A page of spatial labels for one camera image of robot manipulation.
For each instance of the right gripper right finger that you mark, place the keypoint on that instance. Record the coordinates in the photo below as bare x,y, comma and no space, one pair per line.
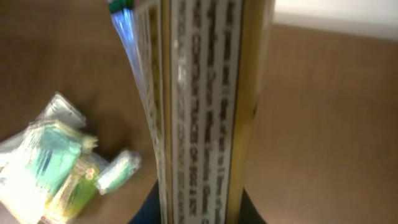
248,214

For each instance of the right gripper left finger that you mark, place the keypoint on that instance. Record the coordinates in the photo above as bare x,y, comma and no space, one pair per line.
149,213

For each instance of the teal wet wipes pack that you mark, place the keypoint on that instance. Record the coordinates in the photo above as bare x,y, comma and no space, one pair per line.
54,149

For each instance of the white blue snack bag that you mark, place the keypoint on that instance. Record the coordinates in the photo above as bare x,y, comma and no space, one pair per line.
18,192

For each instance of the orange spaghetti package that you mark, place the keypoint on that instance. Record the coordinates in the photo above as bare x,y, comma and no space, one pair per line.
197,65

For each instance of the green tissue pack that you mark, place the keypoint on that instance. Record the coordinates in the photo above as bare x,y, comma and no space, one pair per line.
118,172

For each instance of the green yellow snack packet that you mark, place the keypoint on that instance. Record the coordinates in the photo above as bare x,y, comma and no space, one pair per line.
77,190

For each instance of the white gold cream tube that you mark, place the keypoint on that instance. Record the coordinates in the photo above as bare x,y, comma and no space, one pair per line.
58,108

